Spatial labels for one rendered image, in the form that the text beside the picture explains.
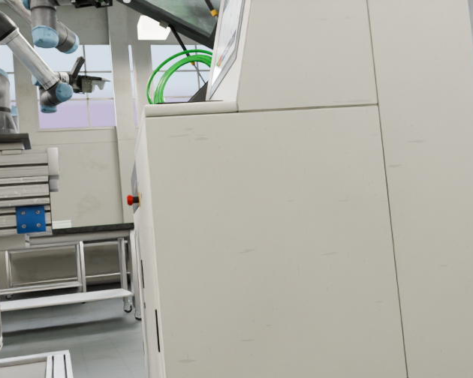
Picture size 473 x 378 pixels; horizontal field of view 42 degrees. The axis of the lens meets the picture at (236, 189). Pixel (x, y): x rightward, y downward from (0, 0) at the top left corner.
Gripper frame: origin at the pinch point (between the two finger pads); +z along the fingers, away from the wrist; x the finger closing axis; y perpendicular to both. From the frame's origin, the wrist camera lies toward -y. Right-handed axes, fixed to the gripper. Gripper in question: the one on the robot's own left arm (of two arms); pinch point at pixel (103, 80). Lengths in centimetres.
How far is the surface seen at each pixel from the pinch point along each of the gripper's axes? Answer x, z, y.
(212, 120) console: 155, -62, 32
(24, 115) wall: -723, 274, -47
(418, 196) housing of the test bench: 183, -19, 50
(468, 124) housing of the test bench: 189, -5, 32
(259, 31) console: 159, -50, 10
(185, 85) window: -610, 518, -108
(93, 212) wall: -658, 364, 114
